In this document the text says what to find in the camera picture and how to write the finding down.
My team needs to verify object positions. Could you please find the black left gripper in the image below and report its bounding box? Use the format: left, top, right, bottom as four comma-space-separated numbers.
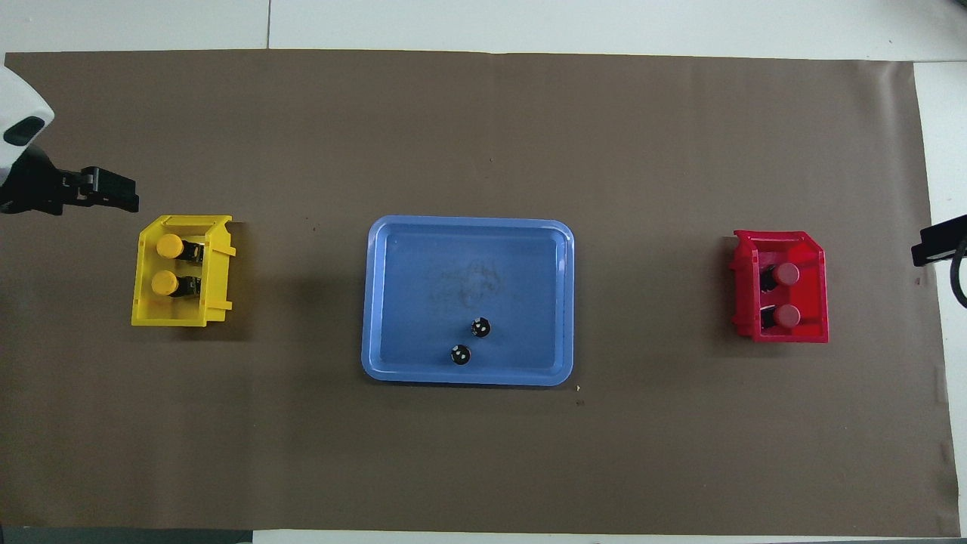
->
0, 144, 139, 216

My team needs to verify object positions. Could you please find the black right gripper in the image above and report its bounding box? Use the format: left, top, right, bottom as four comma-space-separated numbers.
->
912, 215, 967, 267

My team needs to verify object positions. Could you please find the yellow push button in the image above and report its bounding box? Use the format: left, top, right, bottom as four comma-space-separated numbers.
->
151, 270, 203, 299
155, 233, 205, 264

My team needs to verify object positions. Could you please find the yellow plastic bin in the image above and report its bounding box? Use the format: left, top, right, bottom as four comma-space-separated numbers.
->
131, 215, 236, 328

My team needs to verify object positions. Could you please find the red plastic bin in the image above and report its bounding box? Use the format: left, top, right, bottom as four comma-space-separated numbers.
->
731, 230, 830, 345

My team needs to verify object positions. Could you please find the brown paper table mat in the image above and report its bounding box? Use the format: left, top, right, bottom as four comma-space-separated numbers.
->
0, 50, 961, 538

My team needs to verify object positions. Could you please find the blue plastic tray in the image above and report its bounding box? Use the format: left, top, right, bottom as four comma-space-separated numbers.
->
361, 215, 575, 388

